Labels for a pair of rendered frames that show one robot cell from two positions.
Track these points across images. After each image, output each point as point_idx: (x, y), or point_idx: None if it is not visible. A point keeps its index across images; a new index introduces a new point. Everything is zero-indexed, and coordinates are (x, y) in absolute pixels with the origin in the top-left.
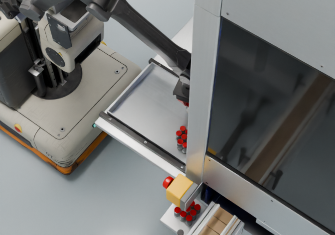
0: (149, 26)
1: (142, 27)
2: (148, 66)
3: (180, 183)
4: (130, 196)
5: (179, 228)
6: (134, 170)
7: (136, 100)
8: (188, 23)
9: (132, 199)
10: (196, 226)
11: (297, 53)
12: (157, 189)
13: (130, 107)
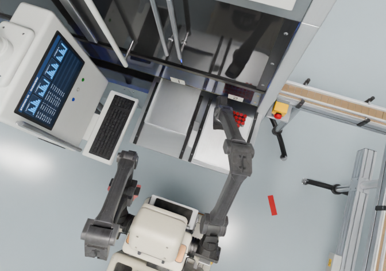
0: (231, 125)
1: (236, 128)
2: (196, 159)
3: (280, 107)
4: (218, 184)
5: (288, 111)
6: (202, 187)
7: (220, 160)
8: (151, 148)
9: (220, 182)
10: (289, 99)
11: None
12: (209, 170)
13: (226, 162)
